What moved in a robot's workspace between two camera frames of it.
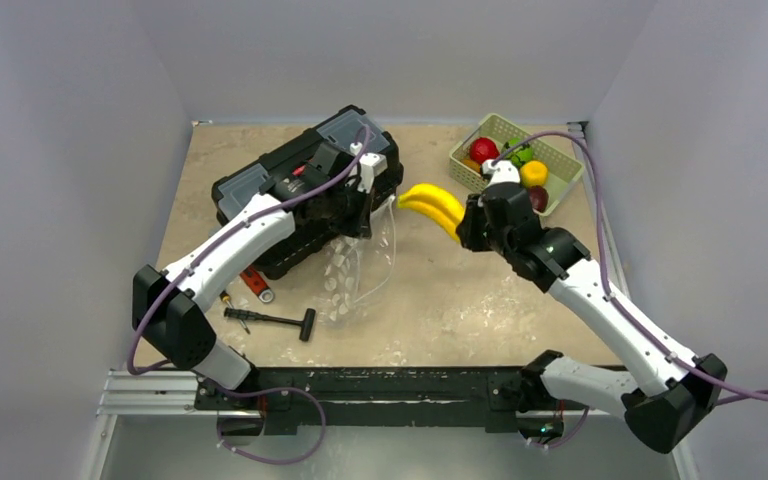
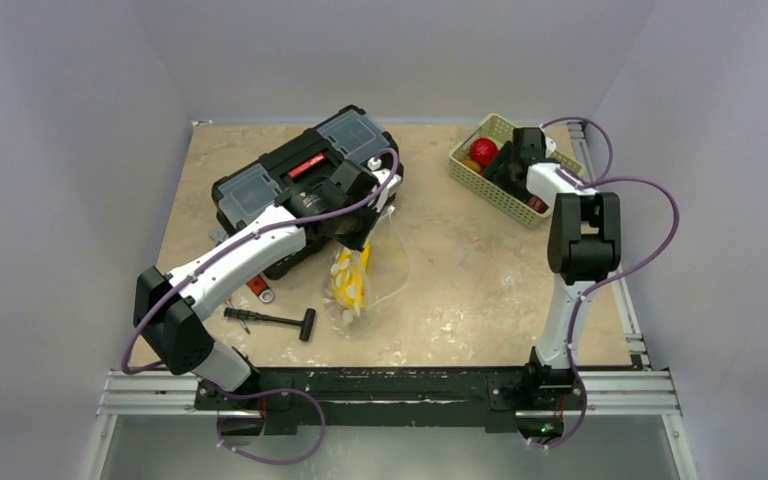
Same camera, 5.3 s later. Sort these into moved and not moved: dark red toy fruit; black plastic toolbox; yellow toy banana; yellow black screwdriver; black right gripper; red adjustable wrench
Moved: black right gripper; yellow toy banana
Not moved: dark red toy fruit; red adjustable wrench; yellow black screwdriver; black plastic toolbox
